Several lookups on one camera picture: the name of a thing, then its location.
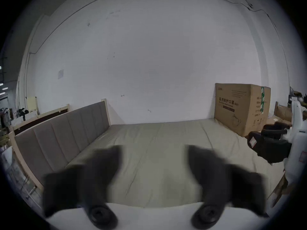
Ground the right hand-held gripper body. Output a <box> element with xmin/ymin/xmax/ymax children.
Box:
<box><xmin>284</xmin><ymin>99</ymin><xmax>307</xmax><ymax>189</ymax></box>

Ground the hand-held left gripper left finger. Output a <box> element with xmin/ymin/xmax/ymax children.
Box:
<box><xmin>43</xmin><ymin>145</ymin><xmax>123</xmax><ymax>227</ymax></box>

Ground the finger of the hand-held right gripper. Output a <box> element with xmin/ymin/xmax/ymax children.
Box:
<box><xmin>248</xmin><ymin>131</ymin><xmax>291</xmax><ymax>164</ymax></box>
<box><xmin>261</xmin><ymin>123</ymin><xmax>292</xmax><ymax>136</ymax></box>

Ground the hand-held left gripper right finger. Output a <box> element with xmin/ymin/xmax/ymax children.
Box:
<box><xmin>187</xmin><ymin>144</ymin><xmax>268</xmax><ymax>230</ymax></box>

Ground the small brown carton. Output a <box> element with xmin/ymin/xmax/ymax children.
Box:
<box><xmin>274</xmin><ymin>101</ymin><xmax>293</xmax><ymax>123</ymax></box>

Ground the large brown cardboard carton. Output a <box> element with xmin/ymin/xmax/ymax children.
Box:
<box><xmin>214</xmin><ymin>83</ymin><xmax>271</xmax><ymax>137</ymax></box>

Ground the grey padded headboard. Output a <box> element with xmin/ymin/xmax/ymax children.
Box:
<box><xmin>10</xmin><ymin>98</ymin><xmax>112</xmax><ymax>194</ymax></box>

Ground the bed with beige sheet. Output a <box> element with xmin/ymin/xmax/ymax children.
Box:
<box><xmin>65</xmin><ymin>118</ymin><xmax>286</xmax><ymax>209</ymax></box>

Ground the wooden frame with dark panel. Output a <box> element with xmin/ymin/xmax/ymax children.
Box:
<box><xmin>12</xmin><ymin>104</ymin><xmax>71</xmax><ymax>135</ymax></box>

